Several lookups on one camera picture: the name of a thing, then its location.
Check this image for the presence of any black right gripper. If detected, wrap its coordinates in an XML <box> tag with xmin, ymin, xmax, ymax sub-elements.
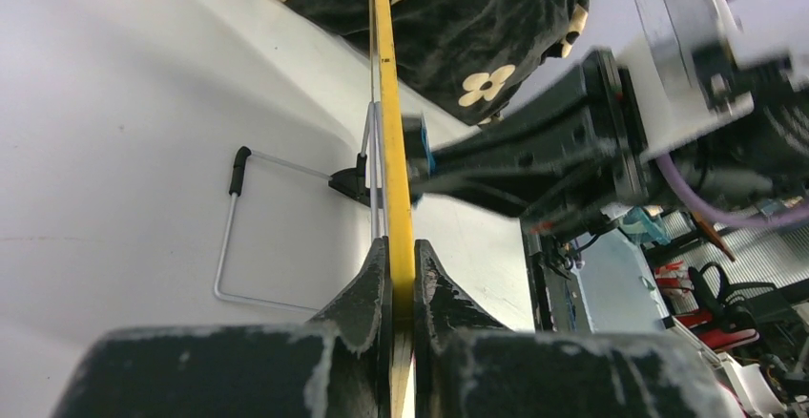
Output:
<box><xmin>410</xmin><ymin>48</ymin><xmax>649</xmax><ymax>239</ymax></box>

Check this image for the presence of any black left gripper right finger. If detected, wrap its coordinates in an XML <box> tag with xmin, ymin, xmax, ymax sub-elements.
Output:
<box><xmin>414</xmin><ymin>240</ymin><xmax>734</xmax><ymax>417</ymax></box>

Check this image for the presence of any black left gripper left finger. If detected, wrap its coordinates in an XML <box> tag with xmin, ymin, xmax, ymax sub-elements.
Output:
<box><xmin>53</xmin><ymin>238</ymin><xmax>392</xmax><ymax>417</ymax></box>

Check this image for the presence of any yellow framed whiteboard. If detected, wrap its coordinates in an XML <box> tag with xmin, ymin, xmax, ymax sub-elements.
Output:
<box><xmin>369</xmin><ymin>0</ymin><xmax>538</xmax><ymax>417</ymax></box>

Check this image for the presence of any blue eraser cloth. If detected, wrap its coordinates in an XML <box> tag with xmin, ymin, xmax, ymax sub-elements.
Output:
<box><xmin>402</xmin><ymin>115</ymin><xmax>435</xmax><ymax>206</ymax></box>

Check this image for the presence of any black floral plush blanket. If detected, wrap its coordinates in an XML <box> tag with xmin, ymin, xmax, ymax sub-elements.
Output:
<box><xmin>280</xmin><ymin>0</ymin><xmax>590</xmax><ymax>126</ymax></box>

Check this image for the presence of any whiteboard wire stand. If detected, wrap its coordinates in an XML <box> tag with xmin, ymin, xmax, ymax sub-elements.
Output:
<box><xmin>212</xmin><ymin>101</ymin><xmax>387</xmax><ymax>315</ymax></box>

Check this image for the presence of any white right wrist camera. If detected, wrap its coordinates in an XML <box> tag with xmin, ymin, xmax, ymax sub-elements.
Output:
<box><xmin>616</xmin><ymin>0</ymin><xmax>754</xmax><ymax>161</ymax></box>

